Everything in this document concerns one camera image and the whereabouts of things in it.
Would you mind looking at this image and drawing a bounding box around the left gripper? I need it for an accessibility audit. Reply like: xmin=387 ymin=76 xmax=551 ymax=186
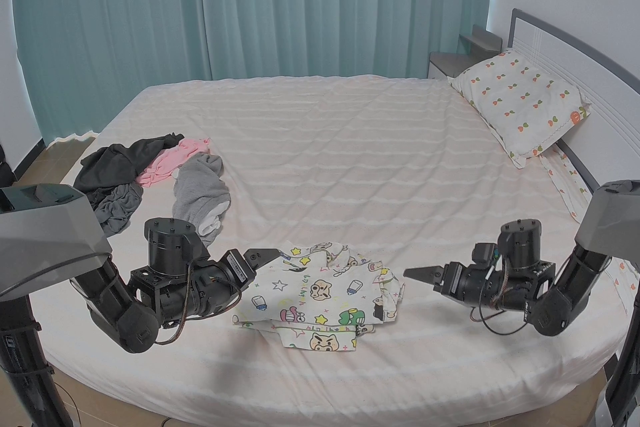
xmin=192 ymin=247 xmax=280 ymax=317

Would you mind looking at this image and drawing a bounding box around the dark grey garment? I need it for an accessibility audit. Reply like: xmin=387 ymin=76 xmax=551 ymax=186
xmin=92 ymin=182 xmax=144 ymax=239

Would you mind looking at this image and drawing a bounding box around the grey white bedside table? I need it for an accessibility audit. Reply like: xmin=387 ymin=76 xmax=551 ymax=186
xmin=428 ymin=26 xmax=504 ymax=80

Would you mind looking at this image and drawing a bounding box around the bed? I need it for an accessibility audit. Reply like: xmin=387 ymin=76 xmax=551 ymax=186
xmin=27 ymin=8 xmax=640 ymax=422

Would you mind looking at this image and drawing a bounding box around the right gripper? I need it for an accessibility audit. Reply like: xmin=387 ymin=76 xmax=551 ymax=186
xmin=403 ymin=261 xmax=503 ymax=311

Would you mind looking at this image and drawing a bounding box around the grey and white garment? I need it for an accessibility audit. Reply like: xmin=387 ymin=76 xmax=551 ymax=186
xmin=171 ymin=153 xmax=232 ymax=250

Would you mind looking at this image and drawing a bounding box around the white printed pyjama top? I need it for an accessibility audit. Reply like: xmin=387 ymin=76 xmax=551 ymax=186
xmin=231 ymin=241 xmax=406 ymax=353

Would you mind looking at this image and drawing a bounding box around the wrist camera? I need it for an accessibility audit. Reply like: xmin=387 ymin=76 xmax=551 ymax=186
xmin=472 ymin=242 xmax=497 ymax=269
xmin=222 ymin=250 xmax=251 ymax=289

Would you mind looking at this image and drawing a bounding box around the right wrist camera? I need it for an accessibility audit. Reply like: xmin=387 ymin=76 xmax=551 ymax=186
xmin=472 ymin=242 xmax=497 ymax=269

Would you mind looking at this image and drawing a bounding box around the white printed pillow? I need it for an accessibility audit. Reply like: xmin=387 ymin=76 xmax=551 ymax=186
xmin=447 ymin=49 xmax=593 ymax=170

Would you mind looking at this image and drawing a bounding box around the black cable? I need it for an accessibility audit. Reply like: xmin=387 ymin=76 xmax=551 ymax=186
xmin=154 ymin=287 xmax=242 ymax=346
xmin=469 ymin=304 xmax=532 ymax=337

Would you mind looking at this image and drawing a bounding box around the black garment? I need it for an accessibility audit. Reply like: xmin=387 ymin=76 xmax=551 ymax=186
xmin=74 ymin=132 xmax=186 ymax=206

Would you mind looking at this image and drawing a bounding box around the pink garment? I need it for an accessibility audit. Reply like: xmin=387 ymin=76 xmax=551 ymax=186
xmin=137 ymin=138 xmax=212 ymax=188

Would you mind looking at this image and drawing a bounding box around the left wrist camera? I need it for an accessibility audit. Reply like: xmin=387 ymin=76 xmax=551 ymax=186
xmin=222 ymin=250 xmax=251 ymax=289

